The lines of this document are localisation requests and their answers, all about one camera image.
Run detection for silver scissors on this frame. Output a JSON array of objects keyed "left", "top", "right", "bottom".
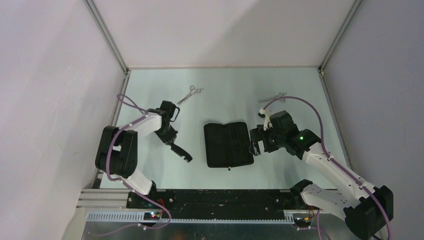
[
  {"left": 258, "top": 92, "right": 287, "bottom": 103},
  {"left": 177, "top": 85, "right": 204, "bottom": 105}
]

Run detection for aluminium frame post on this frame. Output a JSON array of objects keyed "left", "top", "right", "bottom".
[
  {"left": 318, "top": 0, "right": 363, "bottom": 73},
  {"left": 83, "top": 0, "right": 129, "bottom": 75}
]

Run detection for right silver scissors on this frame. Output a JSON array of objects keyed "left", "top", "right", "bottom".
[{"left": 258, "top": 92, "right": 287, "bottom": 103}]

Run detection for right aluminium frame post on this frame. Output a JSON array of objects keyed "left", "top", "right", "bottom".
[{"left": 318, "top": 0, "right": 363, "bottom": 73}]

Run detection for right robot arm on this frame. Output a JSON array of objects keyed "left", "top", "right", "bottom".
[{"left": 250, "top": 108, "right": 394, "bottom": 240}]

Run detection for black handled comb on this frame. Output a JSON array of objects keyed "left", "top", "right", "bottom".
[{"left": 171, "top": 144, "right": 193, "bottom": 163}]

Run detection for black zippered tool case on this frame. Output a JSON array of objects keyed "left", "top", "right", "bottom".
[{"left": 203, "top": 121, "right": 254, "bottom": 169}]

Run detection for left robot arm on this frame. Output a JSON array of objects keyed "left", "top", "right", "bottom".
[{"left": 95, "top": 100, "right": 193, "bottom": 208}]

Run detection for left silver scissors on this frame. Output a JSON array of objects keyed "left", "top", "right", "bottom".
[{"left": 177, "top": 85, "right": 204, "bottom": 105}]

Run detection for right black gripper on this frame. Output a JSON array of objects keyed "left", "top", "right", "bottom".
[{"left": 249, "top": 124, "right": 286, "bottom": 156}]

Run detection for left aluminium frame post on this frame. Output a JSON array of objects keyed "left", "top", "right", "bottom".
[{"left": 83, "top": 0, "right": 129, "bottom": 75}]

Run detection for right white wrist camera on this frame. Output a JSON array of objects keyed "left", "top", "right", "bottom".
[{"left": 258, "top": 108, "right": 273, "bottom": 131}]

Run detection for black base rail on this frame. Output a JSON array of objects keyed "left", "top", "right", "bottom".
[{"left": 126, "top": 189, "right": 310, "bottom": 221}]

